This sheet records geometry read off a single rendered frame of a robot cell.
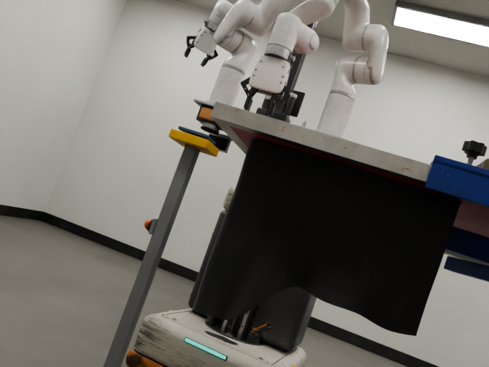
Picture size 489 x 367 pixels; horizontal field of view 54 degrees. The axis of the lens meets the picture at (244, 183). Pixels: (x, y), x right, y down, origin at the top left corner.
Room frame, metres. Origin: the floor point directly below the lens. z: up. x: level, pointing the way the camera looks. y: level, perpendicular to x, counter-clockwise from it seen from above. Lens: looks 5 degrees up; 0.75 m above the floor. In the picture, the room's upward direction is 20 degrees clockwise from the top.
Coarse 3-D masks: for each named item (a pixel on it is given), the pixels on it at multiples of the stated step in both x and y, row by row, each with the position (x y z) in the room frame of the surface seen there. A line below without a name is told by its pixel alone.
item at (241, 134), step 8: (232, 128) 1.13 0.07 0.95; (240, 136) 1.19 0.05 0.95; (248, 136) 1.16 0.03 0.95; (256, 136) 1.12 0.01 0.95; (264, 136) 1.09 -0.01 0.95; (248, 144) 1.27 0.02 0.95; (280, 144) 1.11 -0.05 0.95; (288, 144) 1.08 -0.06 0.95; (304, 152) 1.11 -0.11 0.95; (312, 152) 1.07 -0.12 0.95; (336, 160) 1.07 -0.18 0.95; (360, 168) 1.06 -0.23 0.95; (368, 168) 1.03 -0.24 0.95; (384, 176) 1.05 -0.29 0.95; (392, 176) 1.02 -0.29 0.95; (408, 184) 1.05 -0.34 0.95; (416, 184) 1.02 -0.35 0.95; (464, 200) 1.01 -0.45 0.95; (464, 208) 1.09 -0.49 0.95; (472, 208) 1.06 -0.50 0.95; (480, 208) 1.03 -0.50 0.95; (488, 208) 1.00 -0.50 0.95; (464, 216) 1.19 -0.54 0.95; (472, 216) 1.16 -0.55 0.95; (480, 216) 1.12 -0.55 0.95; (488, 216) 1.09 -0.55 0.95; (488, 224) 1.19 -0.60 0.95
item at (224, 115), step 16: (224, 112) 1.07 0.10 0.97; (240, 112) 1.07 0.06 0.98; (224, 128) 1.16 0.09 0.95; (240, 128) 1.09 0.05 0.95; (256, 128) 1.05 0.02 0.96; (272, 128) 1.05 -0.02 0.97; (288, 128) 1.04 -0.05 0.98; (304, 128) 1.03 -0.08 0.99; (240, 144) 1.32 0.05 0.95; (304, 144) 1.03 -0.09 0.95; (320, 144) 1.02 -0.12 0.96; (336, 144) 1.01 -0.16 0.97; (352, 144) 1.00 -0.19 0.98; (352, 160) 1.01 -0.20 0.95; (368, 160) 0.99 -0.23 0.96; (384, 160) 0.99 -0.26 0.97; (400, 160) 0.98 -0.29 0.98; (416, 160) 0.97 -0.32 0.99; (400, 176) 1.00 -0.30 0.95; (416, 176) 0.97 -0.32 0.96
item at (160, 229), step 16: (192, 144) 1.46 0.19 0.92; (208, 144) 1.45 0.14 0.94; (192, 160) 1.50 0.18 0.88; (176, 176) 1.51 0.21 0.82; (176, 192) 1.50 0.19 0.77; (176, 208) 1.51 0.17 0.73; (160, 224) 1.50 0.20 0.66; (160, 240) 1.50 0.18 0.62; (144, 256) 1.51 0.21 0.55; (160, 256) 1.53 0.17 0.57; (144, 272) 1.50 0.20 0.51; (144, 288) 1.50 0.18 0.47; (128, 304) 1.51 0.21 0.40; (128, 320) 1.50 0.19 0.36; (128, 336) 1.51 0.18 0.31; (112, 352) 1.50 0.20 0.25
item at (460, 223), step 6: (456, 216) 1.23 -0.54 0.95; (456, 222) 1.33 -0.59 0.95; (462, 222) 1.29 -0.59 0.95; (468, 222) 1.26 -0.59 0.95; (474, 222) 1.22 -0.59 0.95; (462, 228) 1.39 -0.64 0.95; (468, 228) 1.35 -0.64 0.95; (474, 228) 1.31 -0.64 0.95; (480, 228) 1.28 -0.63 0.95; (486, 228) 1.25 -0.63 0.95; (480, 234) 1.39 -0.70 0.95; (486, 234) 1.36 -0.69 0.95
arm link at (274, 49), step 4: (272, 44) 1.33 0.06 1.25; (276, 44) 1.33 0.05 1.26; (268, 48) 1.34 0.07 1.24; (272, 48) 1.33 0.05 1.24; (276, 48) 1.33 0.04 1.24; (280, 48) 1.33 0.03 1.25; (284, 48) 1.33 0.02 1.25; (268, 52) 1.34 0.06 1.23; (272, 52) 1.33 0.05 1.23; (276, 52) 1.33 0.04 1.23; (280, 52) 1.33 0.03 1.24; (284, 52) 1.33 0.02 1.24; (288, 52) 1.34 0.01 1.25; (284, 56) 1.33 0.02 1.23; (288, 56) 1.34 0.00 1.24; (292, 56) 1.34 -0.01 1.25; (288, 60) 1.35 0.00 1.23
